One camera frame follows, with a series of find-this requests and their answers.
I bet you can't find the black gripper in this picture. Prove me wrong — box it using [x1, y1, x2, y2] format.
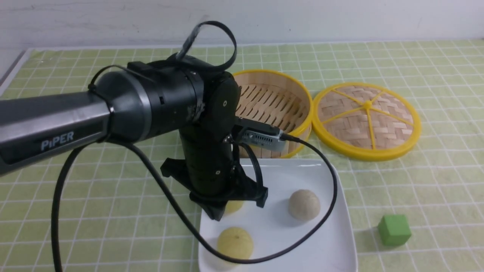
[160, 158, 268, 221]

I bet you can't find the green checkered tablecloth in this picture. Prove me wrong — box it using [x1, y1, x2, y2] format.
[0, 40, 483, 272]

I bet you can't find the beige steamed bun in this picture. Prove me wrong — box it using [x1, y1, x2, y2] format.
[288, 189, 321, 222]

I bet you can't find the yellow-rimmed bamboo steamer basket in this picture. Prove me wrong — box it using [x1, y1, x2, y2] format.
[233, 70, 313, 141]

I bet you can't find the black cable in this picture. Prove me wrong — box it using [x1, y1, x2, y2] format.
[51, 21, 338, 272]

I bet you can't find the green foam cube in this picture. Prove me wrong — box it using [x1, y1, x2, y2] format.
[377, 215, 412, 247]

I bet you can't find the woven bamboo steamer lid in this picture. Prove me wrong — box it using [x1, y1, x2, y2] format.
[312, 82, 422, 161]

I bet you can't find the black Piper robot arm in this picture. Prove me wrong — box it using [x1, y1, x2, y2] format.
[0, 57, 268, 221]

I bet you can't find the white square plate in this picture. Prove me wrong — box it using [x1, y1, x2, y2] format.
[199, 159, 358, 272]

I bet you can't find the yellow steamed bun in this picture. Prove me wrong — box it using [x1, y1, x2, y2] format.
[224, 200, 244, 215]
[217, 227, 254, 260]

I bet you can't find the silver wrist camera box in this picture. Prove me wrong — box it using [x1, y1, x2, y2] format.
[233, 117, 285, 153]

